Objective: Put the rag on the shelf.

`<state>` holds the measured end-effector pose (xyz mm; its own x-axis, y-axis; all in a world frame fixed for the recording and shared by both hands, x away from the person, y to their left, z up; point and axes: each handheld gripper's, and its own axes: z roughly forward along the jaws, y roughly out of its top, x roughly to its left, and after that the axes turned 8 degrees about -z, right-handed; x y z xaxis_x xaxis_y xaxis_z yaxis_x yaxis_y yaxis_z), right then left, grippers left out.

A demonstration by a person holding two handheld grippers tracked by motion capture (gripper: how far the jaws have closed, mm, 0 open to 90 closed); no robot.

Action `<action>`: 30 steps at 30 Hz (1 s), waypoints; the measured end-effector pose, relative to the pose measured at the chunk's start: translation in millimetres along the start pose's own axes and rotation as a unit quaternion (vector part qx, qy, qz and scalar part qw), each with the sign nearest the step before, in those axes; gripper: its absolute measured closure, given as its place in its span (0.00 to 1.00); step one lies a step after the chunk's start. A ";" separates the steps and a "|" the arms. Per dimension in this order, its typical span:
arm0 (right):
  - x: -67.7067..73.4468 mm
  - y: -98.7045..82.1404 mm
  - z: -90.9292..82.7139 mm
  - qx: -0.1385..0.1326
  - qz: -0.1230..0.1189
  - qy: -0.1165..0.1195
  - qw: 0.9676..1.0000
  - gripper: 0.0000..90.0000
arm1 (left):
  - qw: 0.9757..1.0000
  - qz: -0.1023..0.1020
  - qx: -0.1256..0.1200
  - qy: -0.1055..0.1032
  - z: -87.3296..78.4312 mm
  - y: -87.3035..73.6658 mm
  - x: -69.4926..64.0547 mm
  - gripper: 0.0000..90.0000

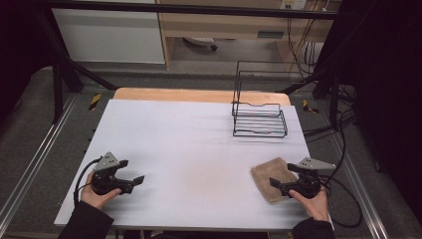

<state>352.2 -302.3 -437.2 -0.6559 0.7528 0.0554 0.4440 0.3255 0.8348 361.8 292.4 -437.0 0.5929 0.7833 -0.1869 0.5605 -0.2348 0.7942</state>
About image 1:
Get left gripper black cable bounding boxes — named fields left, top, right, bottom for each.
left=73, top=157, right=102, bottom=205

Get person's right hand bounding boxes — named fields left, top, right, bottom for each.
left=288, top=185, right=330, bottom=222

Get beige towel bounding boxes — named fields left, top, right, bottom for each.
left=250, top=156, right=301, bottom=205

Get black metal stand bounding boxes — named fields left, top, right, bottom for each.
left=278, top=61, right=343, bottom=131
left=32, top=9, right=119, bottom=124

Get black wire rack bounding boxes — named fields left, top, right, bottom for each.
left=231, top=60, right=307, bottom=138

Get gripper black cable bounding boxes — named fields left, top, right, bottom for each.
left=318, top=174, right=364, bottom=229
left=73, top=157, right=102, bottom=205

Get aluminium floor rail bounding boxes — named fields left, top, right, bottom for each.
left=0, top=95, right=80, bottom=227
left=330, top=132, right=390, bottom=239

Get white cabinet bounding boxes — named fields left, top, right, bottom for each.
left=51, top=7, right=166, bottom=65

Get yellow black tape strip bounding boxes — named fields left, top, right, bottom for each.
left=88, top=93, right=103, bottom=112
left=302, top=99, right=320, bottom=116

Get black floor cables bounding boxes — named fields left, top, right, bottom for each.
left=303, top=84, right=358, bottom=143

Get white wall socket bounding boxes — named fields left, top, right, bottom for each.
left=280, top=0, right=309, bottom=11

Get white board sheet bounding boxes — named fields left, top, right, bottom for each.
left=54, top=99, right=335, bottom=233

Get hanging black cables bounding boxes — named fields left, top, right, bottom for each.
left=286, top=16, right=317, bottom=80

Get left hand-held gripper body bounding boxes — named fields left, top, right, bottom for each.
left=91, top=151, right=134, bottom=196

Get office chair base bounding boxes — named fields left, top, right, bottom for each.
left=182, top=36, right=219, bottom=52

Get person's left hand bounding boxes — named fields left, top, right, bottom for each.
left=80, top=171, right=122, bottom=211

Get black metal frame bar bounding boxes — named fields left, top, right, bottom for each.
left=36, top=0, right=343, bottom=21

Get light wooden desk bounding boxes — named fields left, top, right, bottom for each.
left=155, top=0, right=342, bottom=70

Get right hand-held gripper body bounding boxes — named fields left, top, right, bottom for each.
left=281, top=156, right=337, bottom=200

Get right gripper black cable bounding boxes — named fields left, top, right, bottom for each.
left=318, top=174, right=364, bottom=229

